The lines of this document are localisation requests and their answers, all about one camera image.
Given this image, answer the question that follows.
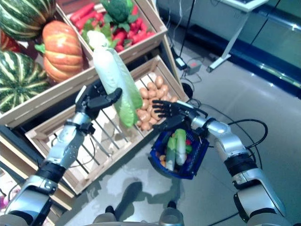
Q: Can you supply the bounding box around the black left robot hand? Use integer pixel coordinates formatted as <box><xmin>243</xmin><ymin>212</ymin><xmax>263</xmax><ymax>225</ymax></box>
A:
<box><xmin>74</xmin><ymin>80</ymin><xmax>123</xmax><ymax>120</ymax></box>

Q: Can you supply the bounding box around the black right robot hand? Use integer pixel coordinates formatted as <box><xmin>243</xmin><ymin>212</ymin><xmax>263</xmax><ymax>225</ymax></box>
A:
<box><xmin>151</xmin><ymin>99</ymin><xmax>200</xmax><ymax>131</ymax></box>

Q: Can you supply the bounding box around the blue plastic shopping basket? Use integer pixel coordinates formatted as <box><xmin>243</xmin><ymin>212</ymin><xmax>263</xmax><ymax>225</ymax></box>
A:
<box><xmin>149</xmin><ymin>128</ymin><xmax>210</xmax><ymax>181</ymax></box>

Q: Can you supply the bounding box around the black round floor disc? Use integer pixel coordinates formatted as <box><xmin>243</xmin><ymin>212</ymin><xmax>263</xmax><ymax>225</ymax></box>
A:
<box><xmin>181</xmin><ymin>81</ymin><xmax>195</xmax><ymax>98</ymax></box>

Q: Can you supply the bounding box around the wooden potato crate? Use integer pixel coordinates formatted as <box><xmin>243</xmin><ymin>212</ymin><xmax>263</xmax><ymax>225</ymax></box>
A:
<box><xmin>123</xmin><ymin>55</ymin><xmax>190</xmax><ymax>141</ymax></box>

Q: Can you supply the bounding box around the wooden pumpkin crate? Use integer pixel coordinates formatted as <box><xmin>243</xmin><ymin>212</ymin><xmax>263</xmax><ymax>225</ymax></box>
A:
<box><xmin>0</xmin><ymin>7</ymin><xmax>113</xmax><ymax>129</ymax></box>

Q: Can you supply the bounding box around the grey box with red label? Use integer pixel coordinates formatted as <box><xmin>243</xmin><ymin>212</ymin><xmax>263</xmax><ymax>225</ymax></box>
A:
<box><xmin>187</xmin><ymin>60</ymin><xmax>203</xmax><ymax>75</ymax></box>

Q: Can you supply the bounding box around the black power adapter brick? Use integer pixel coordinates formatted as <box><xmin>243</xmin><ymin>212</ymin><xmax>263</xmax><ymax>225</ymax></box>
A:
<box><xmin>175</xmin><ymin>57</ymin><xmax>188</xmax><ymax>70</ymax></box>

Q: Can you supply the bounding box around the wooden vegetable display stand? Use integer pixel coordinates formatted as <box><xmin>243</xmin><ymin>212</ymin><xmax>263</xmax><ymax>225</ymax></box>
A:
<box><xmin>0</xmin><ymin>0</ymin><xmax>196</xmax><ymax>226</ymax></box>

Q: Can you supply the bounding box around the orange pumpkin with green stem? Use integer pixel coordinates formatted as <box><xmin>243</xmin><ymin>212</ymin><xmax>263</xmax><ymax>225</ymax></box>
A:
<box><xmin>35</xmin><ymin>20</ymin><xmax>85</xmax><ymax>83</ymax></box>

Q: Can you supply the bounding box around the white office desk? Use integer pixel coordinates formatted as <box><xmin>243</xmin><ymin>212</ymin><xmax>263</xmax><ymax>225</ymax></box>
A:
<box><xmin>156</xmin><ymin>0</ymin><xmax>269</xmax><ymax>73</ymax></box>

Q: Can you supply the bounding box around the wooden cabbage crate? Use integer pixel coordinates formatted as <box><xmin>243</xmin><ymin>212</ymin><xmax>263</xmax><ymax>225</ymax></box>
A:
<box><xmin>24</xmin><ymin>103</ymin><xmax>156</xmax><ymax>195</ymax></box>

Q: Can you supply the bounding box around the white cauliflower with leaves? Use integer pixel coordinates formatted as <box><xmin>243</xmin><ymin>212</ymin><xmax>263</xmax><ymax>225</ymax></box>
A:
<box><xmin>81</xmin><ymin>20</ymin><xmax>119</xmax><ymax>51</ymax></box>

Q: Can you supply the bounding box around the green striped pumpkin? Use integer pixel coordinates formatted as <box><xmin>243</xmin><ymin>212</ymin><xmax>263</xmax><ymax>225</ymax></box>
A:
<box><xmin>0</xmin><ymin>0</ymin><xmax>57</xmax><ymax>42</ymax></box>
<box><xmin>0</xmin><ymin>50</ymin><xmax>51</xmax><ymax>113</ymax></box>

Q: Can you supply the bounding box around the black tripod pole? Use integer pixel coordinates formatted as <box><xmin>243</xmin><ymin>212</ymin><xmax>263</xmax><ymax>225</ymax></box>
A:
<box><xmin>178</xmin><ymin>0</ymin><xmax>197</xmax><ymax>61</ymax></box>

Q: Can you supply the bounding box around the green broccoli head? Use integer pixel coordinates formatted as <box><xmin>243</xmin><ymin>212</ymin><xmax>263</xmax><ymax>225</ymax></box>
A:
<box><xmin>100</xmin><ymin>0</ymin><xmax>139</xmax><ymax>32</ymax></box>

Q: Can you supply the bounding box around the wooden carrot crate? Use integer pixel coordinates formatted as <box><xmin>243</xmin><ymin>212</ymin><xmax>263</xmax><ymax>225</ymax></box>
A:
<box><xmin>56</xmin><ymin>0</ymin><xmax>168</xmax><ymax>65</ymax></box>

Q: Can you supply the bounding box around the large orange ribbed pumpkin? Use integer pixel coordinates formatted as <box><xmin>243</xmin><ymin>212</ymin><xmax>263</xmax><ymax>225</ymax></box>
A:
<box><xmin>0</xmin><ymin>29</ymin><xmax>22</xmax><ymax>53</ymax></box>

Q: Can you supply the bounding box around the silver right robot leg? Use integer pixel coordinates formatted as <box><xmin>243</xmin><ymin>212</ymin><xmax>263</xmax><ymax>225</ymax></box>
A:
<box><xmin>159</xmin><ymin>201</ymin><xmax>184</xmax><ymax>226</ymax></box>

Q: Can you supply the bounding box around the silver robot leg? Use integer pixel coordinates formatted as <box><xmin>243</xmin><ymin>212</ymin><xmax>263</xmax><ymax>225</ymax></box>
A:
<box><xmin>93</xmin><ymin>205</ymin><xmax>118</xmax><ymax>224</ymax></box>
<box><xmin>159</xmin><ymin>201</ymin><xmax>184</xmax><ymax>226</ymax></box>

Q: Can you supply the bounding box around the silver left robot leg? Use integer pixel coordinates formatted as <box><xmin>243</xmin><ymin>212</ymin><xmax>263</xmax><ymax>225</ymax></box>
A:
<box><xmin>93</xmin><ymin>205</ymin><xmax>118</xmax><ymax>224</ymax></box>

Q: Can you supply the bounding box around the glass display cabinet row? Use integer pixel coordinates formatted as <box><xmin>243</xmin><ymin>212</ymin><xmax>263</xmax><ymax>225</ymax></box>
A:
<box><xmin>155</xmin><ymin>0</ymin><xmax>301</xmax><ymax>97</ymax></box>

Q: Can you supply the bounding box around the long black floor cable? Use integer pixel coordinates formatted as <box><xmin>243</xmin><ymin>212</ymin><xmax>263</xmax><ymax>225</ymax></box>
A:
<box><xmin>188</xmin><ymin>97</ymin><xmax>263</xmax><ymax>170</ymax></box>

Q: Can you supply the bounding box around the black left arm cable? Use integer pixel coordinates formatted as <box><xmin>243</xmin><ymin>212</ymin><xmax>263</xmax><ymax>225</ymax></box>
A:
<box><xmin>50</xmin><ymin>130</ymin><xmax>97</xmax><ymax>169</ymax></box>

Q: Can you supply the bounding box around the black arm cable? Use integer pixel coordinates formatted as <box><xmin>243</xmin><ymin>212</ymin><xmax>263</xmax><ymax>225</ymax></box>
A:
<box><xmin>50</xmin><ymin>130</ymin><xmax>97</xmax><ymax>169</ymax></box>
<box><xmin>227</xmin><ymin>119</ymin><xmax>269</xmax><ymax>151</ymax></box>

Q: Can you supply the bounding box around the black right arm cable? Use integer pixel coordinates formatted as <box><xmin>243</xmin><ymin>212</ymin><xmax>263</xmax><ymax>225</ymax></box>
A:
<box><xmin>227</xmin><ymin>119</ymin><xmax>269</xmax><ymax>151</ymax></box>

